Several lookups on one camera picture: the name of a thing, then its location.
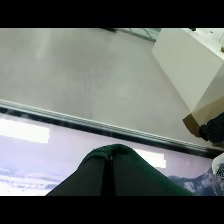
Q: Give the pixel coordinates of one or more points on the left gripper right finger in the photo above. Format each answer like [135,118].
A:
[133,181]

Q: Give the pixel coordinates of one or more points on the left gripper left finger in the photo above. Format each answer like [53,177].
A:
[87,180]

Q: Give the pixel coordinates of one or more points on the dark green knitted garment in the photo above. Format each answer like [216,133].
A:
[117,148]

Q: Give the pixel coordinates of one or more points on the brown cardboard box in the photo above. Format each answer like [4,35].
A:
[195,120]

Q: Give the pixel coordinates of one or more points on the white cabinet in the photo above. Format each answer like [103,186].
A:
[186,63]

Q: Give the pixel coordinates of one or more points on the silver frame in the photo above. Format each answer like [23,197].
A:
[100,125]

